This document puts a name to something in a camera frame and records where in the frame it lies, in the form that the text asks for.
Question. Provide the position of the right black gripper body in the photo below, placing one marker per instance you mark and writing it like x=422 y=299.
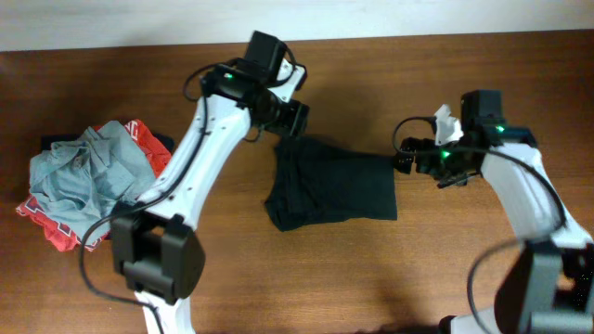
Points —
x=448 y=167

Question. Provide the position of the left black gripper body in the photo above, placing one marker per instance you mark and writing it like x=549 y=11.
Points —
x=299 y=117

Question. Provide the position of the black Nike t-shirt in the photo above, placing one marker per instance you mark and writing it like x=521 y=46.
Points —
x=316 y=183

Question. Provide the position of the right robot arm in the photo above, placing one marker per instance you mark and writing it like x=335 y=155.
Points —
x=549 y=289

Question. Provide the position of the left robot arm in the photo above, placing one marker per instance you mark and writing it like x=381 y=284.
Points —
x=154 y=242

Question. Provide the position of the red printed t-shirt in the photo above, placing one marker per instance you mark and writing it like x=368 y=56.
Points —
x=158 y=151

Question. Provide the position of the grey crumpled t-shirt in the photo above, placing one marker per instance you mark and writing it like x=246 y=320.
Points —
x=88 y=178

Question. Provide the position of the navy blue folded garment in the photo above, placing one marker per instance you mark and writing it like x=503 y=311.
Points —
x=60 y=139

